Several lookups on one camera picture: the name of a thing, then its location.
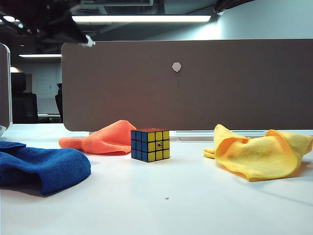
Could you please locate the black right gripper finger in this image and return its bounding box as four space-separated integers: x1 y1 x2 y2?
214 0 256 16

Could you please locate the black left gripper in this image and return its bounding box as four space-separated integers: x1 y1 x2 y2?
0 0 96 47

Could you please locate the orange microfibre rag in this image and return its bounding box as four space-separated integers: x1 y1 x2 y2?
58 119 137 156

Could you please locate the blue terry rag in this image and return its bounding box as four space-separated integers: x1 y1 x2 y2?
0 141 91 196

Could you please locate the Rubik's cube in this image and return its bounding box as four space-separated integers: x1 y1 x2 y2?
130 128 171 164

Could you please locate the yellow microfibre rag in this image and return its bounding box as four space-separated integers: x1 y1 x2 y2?
203 124 313 183

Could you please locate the short ceiling light strip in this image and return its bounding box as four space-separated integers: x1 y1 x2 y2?
18 54 62 58

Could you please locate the dark narrow chair back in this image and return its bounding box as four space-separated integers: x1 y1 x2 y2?
54 83 64 123

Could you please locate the long ceiling light strip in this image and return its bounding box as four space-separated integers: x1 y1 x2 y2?
71 15 211 23

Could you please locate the black office chair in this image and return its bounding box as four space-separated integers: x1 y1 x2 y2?
11 72 39 124

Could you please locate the grey desk divider panel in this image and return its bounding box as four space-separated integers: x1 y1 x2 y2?
61 39 313 133

